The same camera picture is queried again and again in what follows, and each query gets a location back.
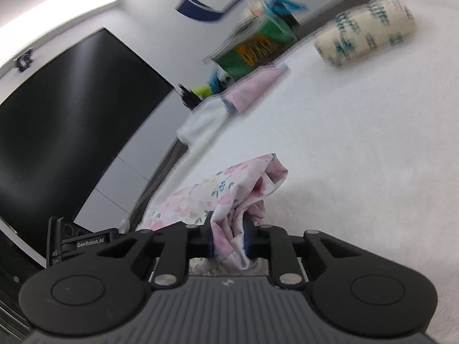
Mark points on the grey wall mounted device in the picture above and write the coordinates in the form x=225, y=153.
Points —
x=24, y=60

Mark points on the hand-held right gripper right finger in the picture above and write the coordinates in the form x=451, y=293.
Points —
x=247, y=239

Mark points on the pink folded garment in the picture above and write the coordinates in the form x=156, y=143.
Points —
x=254, y=86

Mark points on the black walkie talkie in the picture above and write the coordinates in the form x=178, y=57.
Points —
x=188, y=96

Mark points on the pink floral garment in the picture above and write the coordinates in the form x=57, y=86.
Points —
x=229, y=186

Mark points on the cream green-flower garment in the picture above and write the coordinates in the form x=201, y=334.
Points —
x=365, y=30

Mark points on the black wall monitor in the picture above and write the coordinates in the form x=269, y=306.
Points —
x=71, y=122

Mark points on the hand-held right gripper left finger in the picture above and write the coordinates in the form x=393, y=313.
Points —
x=211, y=238

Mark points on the white fleece blanket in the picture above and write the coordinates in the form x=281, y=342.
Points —
x=358, y=150

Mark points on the yellow-green item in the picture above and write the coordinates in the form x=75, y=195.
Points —
x=202, y=90

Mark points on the cream cloth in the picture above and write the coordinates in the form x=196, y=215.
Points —
x=252, y=10

